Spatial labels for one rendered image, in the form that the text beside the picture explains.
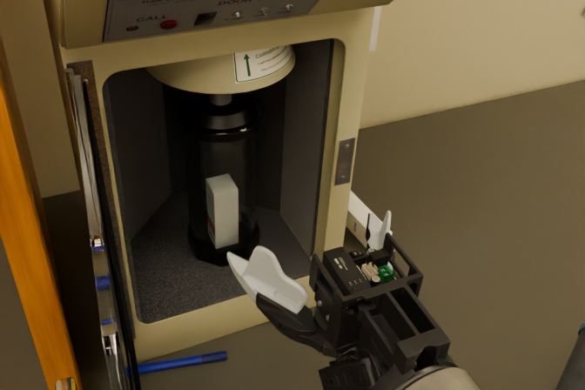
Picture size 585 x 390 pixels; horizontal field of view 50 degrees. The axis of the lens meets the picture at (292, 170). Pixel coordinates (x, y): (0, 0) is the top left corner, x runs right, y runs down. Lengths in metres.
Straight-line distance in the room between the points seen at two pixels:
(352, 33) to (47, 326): 0.43
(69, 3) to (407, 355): 0.34
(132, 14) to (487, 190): 0.86
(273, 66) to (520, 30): 0.91
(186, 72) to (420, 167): 0.67
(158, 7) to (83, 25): 0.06
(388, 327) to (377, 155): 0.80
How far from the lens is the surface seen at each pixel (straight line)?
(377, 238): 0.61
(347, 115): 0.74
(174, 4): 0.51
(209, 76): 0.67
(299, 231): 0.92
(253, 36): 0.64
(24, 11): 1.04
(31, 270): 0.61
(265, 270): 0.54
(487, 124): 1.43
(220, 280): 0.87
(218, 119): 0.75
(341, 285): 0.49
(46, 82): 1.09
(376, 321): 0.49
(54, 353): 0.70
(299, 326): 0.53
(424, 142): 1.32
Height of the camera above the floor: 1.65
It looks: 37 degrees down
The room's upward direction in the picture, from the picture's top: 4 degrees clockwise
